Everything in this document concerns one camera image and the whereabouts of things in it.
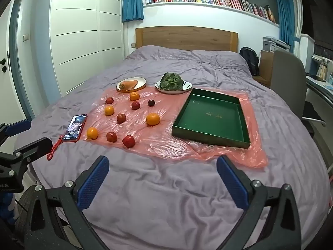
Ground white plate dark rim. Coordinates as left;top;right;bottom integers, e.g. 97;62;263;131
155;79;193;94

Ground white desk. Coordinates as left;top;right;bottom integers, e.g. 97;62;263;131
306;74;333;105

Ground black backpack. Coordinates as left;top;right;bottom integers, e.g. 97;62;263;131
239;47;260;76

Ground white printer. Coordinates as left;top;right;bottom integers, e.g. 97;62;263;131
262;36;291;53

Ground large orange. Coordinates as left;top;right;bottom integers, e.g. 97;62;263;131
146;113;160;126

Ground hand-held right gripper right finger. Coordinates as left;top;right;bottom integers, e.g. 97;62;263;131
216;155;310;250

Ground red phone lanyard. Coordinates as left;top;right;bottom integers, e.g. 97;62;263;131
47;135;64;161

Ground carrot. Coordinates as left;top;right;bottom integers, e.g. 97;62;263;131
119;80;138;90

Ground green leafy vegetable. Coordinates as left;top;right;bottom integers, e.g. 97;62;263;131
159;72;184;91

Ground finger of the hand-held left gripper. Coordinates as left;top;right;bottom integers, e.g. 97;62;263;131
0;119;32;146
14;137;53;168

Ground white curtain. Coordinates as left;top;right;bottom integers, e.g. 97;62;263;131
292;0;303;55

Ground pink plastic sheet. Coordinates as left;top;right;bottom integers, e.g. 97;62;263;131
84;85;268;168

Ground blue curtain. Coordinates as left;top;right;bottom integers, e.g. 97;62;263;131
122;0;144;23
276;0;296;45

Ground white door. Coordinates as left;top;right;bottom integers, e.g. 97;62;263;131
0;10;13;125

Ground white plate orange rim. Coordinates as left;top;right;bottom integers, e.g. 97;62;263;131
116;77;147;93

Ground wooden nightstand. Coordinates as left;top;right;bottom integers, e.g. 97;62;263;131
253;50;275;86

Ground smartphone in red case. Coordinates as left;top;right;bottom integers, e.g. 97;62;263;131
62;114;88;143

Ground standing books and papers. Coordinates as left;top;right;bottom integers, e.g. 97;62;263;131
312;55;333;82

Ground grey office chair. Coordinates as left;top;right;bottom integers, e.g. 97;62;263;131
271;49;327;136

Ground white wardrobe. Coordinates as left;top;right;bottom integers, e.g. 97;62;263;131
49;0;125;97

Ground white cabinet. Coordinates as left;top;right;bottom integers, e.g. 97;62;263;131
300;34;316;73

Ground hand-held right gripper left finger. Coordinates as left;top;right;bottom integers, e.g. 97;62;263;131
23;156;113;250

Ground wooden headboard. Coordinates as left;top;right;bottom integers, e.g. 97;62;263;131
135;26;238;53

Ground green tray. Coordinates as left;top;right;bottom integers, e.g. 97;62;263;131
171;88;251;149

